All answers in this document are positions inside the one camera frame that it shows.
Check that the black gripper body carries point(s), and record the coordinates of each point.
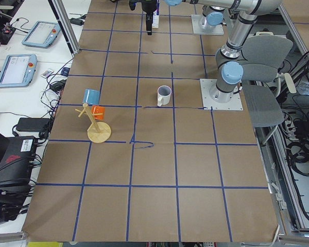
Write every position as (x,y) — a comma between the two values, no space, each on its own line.
(149,7)

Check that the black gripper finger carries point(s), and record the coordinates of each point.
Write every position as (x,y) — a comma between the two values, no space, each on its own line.
(149,22)

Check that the blue white milk carton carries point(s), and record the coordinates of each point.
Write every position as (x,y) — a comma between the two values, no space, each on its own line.
(156,15)

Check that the white HOME mug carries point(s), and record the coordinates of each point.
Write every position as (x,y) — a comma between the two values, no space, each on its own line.
(163,95)

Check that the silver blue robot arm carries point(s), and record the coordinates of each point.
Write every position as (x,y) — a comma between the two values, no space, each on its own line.
(230,72)
(211,16)

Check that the blue mug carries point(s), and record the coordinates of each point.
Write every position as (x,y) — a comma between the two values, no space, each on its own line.
(91,97)

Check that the upper teach pendant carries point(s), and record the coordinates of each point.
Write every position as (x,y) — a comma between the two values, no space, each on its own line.
(42,34)

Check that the teach pendant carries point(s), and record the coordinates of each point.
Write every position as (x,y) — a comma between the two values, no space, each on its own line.
(42,34)
(18,70)

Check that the orange mug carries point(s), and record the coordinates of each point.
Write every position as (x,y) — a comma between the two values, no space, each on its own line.
(98,112)

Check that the small remote control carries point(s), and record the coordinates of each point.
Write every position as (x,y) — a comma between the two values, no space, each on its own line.
(47,73)

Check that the grey office chair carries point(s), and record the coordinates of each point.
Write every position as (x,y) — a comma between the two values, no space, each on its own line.
(264,52)

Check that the lower teach pendant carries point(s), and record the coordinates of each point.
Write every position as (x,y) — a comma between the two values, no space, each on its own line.
(18,70)

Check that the black power adapter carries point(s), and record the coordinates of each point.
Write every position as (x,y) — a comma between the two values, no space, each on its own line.
(32,124)

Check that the black computer box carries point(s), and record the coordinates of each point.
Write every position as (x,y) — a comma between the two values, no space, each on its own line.
(16,155)

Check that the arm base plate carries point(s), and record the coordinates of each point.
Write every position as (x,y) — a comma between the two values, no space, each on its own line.
(215,31)
(214,99)

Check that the aluminium frame post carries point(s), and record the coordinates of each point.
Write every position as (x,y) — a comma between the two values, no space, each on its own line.
(60,14)

